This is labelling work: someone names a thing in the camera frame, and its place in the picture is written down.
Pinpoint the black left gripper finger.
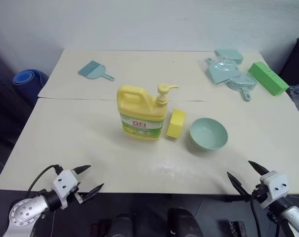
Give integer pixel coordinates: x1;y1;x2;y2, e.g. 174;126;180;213
75;164;91;176
81;183;105;202

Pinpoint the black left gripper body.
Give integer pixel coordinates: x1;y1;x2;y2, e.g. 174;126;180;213
73;167;85;204

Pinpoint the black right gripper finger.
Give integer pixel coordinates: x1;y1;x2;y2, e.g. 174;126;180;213
248;160;270;176
226;171;252;196

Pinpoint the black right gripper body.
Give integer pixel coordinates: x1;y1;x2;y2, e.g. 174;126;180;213
249;184;270;204

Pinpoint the pale green bowl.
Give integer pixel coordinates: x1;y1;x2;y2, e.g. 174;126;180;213
189;118;229;152

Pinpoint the yellow detergent pump bottle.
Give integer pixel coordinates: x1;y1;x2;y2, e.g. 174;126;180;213
116;83;179;143

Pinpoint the dark rounded shape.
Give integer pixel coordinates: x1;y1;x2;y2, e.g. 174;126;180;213
167;208;202;237
109;213;140;237

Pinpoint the yellow sponge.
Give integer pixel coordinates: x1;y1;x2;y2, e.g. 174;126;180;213
166;108;188;139

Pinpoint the teal brush in plastic bag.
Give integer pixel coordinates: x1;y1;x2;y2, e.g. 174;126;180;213
226;74;257;102

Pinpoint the bright green rectangular box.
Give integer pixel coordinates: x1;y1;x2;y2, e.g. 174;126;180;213
248;61;290;97

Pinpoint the small teal dustpan brush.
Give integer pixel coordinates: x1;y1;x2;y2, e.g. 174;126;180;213
78;60;115;82

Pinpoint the teal dustpan in plastic bag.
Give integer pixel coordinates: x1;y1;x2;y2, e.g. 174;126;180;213
204;57;242;85

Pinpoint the blue rolled mat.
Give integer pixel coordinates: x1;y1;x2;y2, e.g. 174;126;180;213
12;70;50;100

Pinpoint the black cabinet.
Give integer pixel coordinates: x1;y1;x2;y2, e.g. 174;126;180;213
279;38;299;87

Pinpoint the teal rectangular block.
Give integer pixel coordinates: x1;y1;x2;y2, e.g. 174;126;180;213
214;49;245;64

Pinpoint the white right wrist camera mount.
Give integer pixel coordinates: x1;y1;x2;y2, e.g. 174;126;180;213
259;170;289;210

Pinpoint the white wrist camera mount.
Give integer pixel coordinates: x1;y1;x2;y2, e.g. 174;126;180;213
52;169;81;210
259;170;289;210

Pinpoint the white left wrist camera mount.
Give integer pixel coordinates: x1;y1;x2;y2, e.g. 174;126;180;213
52;169;81;210

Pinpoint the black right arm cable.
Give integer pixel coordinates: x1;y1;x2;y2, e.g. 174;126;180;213
250;195;261;237

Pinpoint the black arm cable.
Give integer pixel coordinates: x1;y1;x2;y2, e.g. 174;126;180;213
27;164;64;198
250;195;261;237

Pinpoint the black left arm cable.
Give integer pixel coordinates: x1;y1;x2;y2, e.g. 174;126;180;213
27;164;64;198

